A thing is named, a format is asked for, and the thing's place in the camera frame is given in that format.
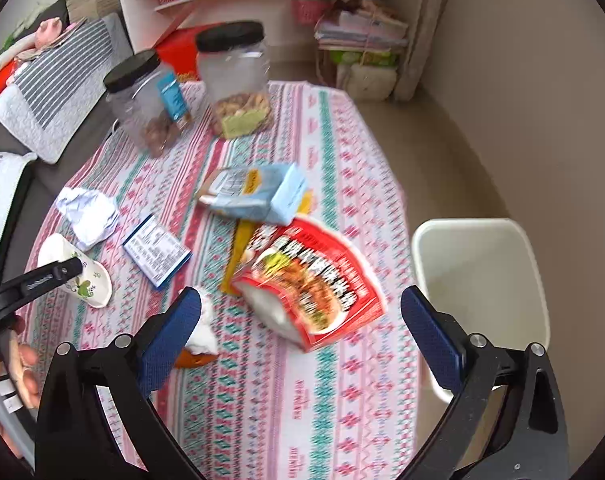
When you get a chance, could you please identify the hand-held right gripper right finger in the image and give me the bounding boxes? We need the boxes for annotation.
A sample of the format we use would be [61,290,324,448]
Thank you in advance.
[399,285,570,480]

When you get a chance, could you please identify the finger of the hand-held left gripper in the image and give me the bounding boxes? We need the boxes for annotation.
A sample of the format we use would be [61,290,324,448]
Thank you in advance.
[0,256,84,321]

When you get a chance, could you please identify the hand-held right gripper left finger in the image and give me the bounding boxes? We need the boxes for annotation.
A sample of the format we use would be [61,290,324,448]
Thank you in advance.
[35,286,206,480]

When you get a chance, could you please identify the white tissue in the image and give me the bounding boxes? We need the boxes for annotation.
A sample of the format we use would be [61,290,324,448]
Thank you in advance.
[185,287,220,356]

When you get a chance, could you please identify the white paper cup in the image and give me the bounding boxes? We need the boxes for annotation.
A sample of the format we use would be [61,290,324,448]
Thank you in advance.
[36,233,113,308]

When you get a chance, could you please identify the white plastic bin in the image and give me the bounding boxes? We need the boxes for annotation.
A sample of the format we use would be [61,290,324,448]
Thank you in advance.
[411,217,552,406]

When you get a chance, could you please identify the yellow packet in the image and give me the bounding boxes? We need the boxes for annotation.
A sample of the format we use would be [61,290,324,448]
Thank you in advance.
[220,190,315,295]

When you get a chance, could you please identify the red noodle bag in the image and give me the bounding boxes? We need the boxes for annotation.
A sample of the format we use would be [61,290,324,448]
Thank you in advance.
[231,214,387,353]

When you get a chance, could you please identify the person's left hand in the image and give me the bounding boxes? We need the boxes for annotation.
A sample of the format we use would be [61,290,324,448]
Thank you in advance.
[0,330,40,411]

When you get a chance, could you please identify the orange wrapper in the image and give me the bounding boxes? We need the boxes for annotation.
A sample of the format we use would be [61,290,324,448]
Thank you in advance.
[175,347,218,370]

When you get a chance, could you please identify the crumpled white paper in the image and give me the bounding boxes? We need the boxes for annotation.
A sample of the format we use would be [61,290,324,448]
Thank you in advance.
[56,187,120,252]

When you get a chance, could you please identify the small blue white box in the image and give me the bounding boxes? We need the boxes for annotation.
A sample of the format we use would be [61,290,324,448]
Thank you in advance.
[122,215,193,289]

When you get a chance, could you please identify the grey sofa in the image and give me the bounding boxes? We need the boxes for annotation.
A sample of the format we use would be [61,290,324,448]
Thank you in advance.
[0,0,133,281]

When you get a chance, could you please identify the light blue carton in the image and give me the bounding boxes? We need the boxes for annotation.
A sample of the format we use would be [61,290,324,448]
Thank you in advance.
[197,162,308,226]

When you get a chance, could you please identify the blue label plastic jar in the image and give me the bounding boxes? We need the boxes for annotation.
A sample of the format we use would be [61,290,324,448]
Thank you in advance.
[104,50,193,158]

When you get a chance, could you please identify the pink plush pig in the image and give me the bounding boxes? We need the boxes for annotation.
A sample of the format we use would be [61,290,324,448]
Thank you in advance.
[35,16,66,48]

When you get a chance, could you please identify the white sack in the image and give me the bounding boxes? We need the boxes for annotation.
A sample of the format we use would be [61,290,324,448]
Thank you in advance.
[335,62,398,101]

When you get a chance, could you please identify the red cardboard box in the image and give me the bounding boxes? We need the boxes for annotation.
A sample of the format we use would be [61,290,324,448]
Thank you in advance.
[155,25,203,83]

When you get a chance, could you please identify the green label plastic jar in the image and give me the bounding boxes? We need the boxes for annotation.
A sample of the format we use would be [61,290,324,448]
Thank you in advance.
[195,21,274,140]

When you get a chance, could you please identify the green box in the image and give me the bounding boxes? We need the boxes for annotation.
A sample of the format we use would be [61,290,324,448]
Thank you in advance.
[327,50,398,68]

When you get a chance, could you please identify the beige curtain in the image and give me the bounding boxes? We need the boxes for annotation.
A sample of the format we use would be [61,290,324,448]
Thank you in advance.
[392,0,455,103]

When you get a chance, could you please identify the tied bundle of papers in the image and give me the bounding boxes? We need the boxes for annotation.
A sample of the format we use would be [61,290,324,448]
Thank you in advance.
[315,0,409,51]

